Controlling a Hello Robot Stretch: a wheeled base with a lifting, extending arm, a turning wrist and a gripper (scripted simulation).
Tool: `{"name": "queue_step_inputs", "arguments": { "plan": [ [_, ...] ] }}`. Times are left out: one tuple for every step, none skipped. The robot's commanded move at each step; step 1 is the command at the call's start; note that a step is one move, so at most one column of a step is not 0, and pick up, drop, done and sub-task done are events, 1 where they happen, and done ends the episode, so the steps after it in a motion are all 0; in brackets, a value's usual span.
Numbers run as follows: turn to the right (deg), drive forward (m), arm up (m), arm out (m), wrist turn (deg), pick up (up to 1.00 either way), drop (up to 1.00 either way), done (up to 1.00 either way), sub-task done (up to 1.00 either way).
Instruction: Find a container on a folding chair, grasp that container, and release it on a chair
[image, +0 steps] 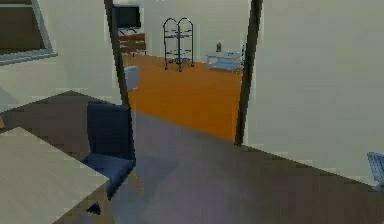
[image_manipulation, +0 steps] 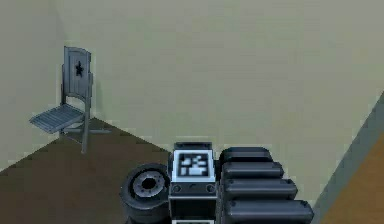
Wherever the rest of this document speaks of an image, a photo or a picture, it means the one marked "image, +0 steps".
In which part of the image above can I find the grey framed window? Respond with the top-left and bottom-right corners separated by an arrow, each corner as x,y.
0,0 -> 59,66

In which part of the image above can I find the pale wooden table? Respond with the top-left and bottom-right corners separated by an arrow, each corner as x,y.
0,126 -> 111,224

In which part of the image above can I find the dark blue chair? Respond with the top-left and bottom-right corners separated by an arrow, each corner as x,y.
79,101 -> 145,216

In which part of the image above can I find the brown wooden dresser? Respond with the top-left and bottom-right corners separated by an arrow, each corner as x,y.
117,29 -> 148,58

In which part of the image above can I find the black television set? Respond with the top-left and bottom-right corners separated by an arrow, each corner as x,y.
111,4 -> 142,31

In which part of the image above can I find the black wire shelf rack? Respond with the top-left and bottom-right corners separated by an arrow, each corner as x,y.
162,17 -> 196,73

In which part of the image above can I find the pale blue slatted chair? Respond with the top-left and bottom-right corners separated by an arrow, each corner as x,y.
366,151 -> 384,192

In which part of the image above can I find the pale grey box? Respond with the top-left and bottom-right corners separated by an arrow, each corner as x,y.
123,65 -> 140,92

